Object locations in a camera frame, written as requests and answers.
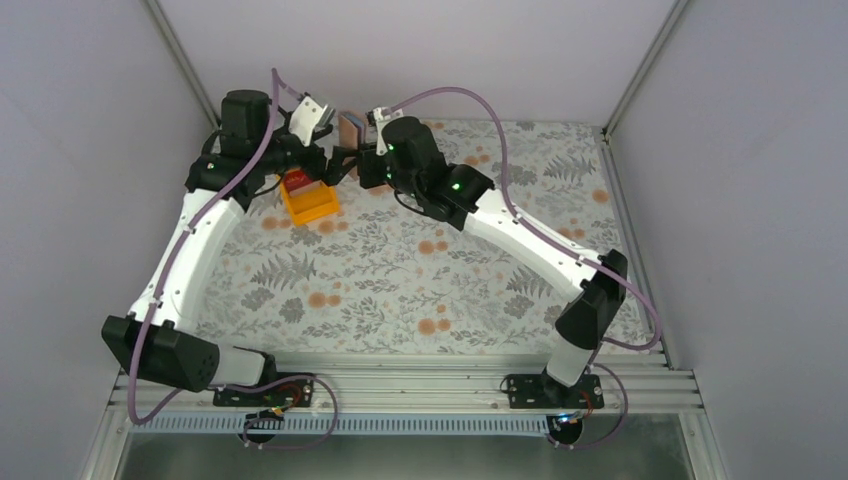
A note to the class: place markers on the yellow plastic bin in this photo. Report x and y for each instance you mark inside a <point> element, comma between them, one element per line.
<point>313,205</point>

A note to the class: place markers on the aluminium rail frame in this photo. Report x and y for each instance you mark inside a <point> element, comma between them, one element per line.
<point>431,394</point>

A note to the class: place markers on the red VIP card in bin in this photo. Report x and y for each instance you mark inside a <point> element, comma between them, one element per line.
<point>296,183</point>

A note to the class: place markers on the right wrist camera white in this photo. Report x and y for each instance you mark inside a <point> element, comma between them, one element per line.
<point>379,118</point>

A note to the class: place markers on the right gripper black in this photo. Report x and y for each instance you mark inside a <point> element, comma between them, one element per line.
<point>366,168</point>

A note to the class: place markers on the floral table cloth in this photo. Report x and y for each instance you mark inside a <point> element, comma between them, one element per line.
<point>377,278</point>

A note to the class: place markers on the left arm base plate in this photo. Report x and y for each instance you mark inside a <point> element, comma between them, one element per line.
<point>262,391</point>

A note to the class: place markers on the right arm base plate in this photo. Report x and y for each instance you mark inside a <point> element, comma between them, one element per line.
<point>553,392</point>

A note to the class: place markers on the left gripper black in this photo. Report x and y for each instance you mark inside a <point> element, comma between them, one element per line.
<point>319,158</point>

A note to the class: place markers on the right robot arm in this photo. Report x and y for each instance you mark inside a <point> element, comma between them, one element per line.
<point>405,157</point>

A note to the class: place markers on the tan leather card holder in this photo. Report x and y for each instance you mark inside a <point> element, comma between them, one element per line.
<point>352,130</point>

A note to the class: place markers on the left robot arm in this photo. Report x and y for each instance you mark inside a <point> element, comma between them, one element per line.
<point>157,339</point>

